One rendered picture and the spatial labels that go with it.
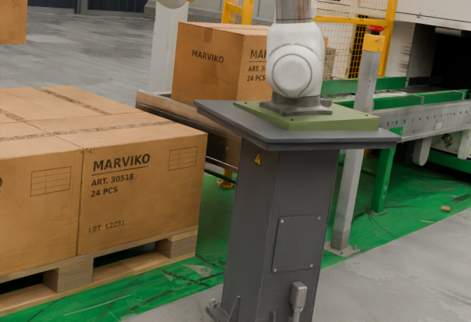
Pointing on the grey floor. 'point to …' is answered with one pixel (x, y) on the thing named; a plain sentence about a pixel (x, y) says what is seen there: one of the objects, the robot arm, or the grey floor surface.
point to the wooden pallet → (172, 250)
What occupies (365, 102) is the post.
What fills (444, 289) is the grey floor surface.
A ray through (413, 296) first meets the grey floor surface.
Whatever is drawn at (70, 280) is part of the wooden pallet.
